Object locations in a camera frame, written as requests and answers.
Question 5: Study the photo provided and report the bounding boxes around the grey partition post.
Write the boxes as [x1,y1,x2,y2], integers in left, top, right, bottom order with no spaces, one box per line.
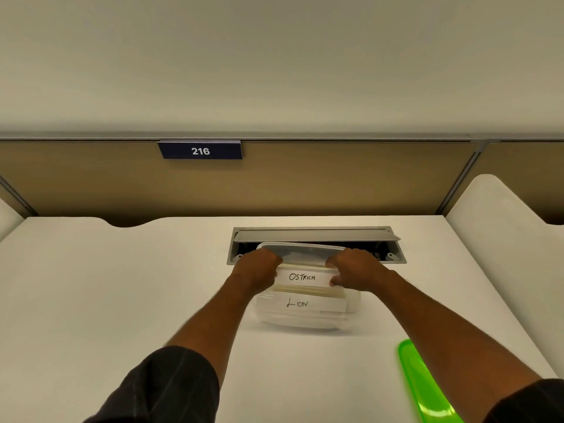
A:
[434,140,491,216]

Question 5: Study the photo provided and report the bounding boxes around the grey metal cable tray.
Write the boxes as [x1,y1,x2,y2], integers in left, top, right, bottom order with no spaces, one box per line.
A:
[226,226,407,266]

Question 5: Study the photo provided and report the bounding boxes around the black sleeve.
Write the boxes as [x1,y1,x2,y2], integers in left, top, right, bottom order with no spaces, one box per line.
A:
[482,378,564,423]
[83,345,221,423]

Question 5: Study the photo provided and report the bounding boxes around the black right sleeve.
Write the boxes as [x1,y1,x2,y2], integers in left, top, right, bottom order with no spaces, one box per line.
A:
[482,378,564,423]

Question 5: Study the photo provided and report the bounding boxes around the grey metal tray flap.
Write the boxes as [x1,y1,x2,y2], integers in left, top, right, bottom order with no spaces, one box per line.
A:
[233,228,401,244]

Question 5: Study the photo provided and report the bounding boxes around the narrow tan partition panel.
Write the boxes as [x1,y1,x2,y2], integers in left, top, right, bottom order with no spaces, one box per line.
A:
[442,141,564,226]

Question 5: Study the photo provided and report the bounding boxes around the bright green plastic piece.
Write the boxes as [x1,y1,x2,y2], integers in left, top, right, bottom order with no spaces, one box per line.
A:
[398,338,466,423]

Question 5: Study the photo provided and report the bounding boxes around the person's left forearm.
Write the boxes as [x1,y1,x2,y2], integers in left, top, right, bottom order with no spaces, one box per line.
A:
[164,277,258,387]

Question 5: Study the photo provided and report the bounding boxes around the black left sleeve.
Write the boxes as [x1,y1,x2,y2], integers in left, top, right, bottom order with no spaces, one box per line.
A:
[83,345,221,423]

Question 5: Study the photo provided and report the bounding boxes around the clear plastic container with label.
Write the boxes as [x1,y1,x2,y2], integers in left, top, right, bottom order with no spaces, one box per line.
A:
[255,287,363,331]
[256,241,354,301]

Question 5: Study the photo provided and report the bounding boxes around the dark blue number sign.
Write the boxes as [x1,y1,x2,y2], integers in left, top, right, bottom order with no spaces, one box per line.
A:
[157,140,244,161]

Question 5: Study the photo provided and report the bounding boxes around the wide tan partition panel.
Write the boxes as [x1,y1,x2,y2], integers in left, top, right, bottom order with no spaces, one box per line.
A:
[0,138,482,229]

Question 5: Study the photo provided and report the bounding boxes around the person's left hand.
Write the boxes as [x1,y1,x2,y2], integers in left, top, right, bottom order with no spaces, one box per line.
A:
[230,248,283,297]

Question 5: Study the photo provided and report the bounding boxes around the person's right hand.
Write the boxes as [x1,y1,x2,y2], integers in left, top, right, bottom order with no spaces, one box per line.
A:
[325,248,393,294]

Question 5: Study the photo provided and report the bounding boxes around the person's right forearm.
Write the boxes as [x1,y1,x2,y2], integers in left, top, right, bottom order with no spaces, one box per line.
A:
[380,271,543,423]

